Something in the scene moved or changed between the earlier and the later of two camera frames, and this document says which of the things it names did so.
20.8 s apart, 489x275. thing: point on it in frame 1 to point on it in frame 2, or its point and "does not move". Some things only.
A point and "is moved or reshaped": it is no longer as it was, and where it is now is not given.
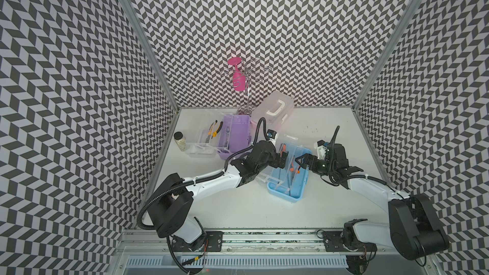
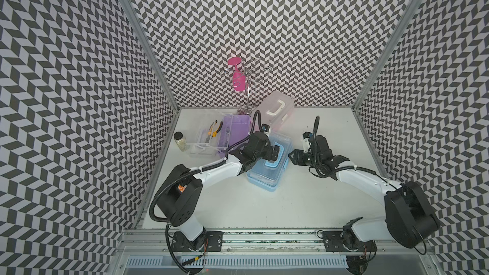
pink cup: [239, 79] does not move
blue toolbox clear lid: [288, 177] is moved or reshaped
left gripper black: [277, 163] to [269, 155]
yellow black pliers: [212, 132] does not move
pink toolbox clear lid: [274, 110] does not move
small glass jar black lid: [180, 141] does not move
